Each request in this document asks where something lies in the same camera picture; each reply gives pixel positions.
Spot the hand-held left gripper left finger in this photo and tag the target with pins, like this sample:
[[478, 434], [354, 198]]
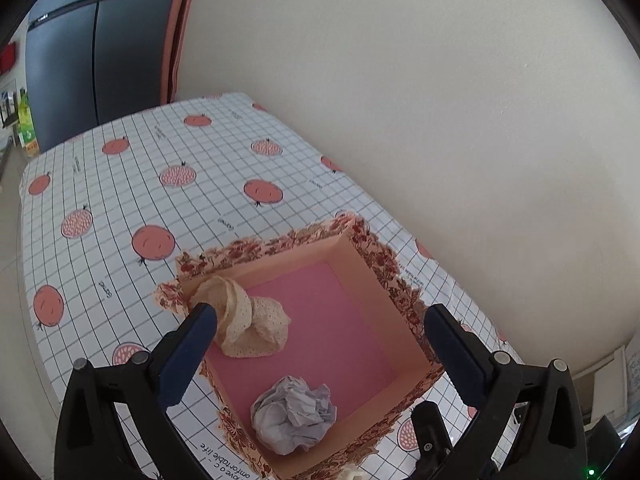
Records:
[[192, 340]]

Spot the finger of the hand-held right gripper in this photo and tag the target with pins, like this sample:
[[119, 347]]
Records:
[[430, 430]]

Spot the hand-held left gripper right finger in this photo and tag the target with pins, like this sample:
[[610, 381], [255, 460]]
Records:
[[457, 355]]

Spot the cream lace cloth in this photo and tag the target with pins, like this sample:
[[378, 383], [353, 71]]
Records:
[[260, 330]]

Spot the floral paper box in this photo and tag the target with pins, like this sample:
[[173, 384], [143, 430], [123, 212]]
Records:
[[370, 280]]

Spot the desktop with checked fruit tablecloth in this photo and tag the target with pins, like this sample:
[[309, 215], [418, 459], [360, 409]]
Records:
[[150, 185]]

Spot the white album with wreath print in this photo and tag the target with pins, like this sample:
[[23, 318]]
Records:
[[631, 375]]

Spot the crumpled grey paper ball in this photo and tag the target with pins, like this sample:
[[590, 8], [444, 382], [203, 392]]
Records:
[[295, 415]]

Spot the pink board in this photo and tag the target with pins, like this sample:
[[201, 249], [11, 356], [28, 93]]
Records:
[[175, 50]]

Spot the dark grey refrigerator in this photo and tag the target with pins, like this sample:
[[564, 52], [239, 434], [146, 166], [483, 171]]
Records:
[[65, 60]]

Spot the red object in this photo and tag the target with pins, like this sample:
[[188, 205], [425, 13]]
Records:
[[7, 60]]

